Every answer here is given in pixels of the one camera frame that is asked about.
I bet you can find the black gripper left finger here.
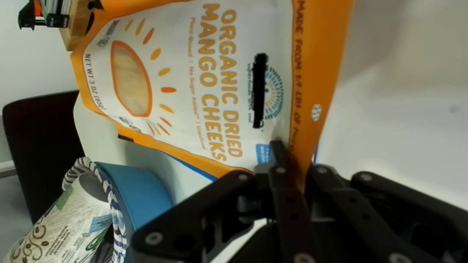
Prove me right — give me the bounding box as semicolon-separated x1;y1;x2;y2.
127;140;319;263

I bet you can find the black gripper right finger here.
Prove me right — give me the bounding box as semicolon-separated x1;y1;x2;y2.
304;163;468;263

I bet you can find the orange dried mango packet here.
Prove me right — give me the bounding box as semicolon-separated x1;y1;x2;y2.
70;0;355;194

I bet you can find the dark chair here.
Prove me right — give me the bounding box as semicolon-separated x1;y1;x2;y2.
1;89;86;225

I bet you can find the light wooden board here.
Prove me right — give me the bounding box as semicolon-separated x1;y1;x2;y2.
60;0;107;52

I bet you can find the black and orange device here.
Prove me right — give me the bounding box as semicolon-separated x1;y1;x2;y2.
17;0;71;32

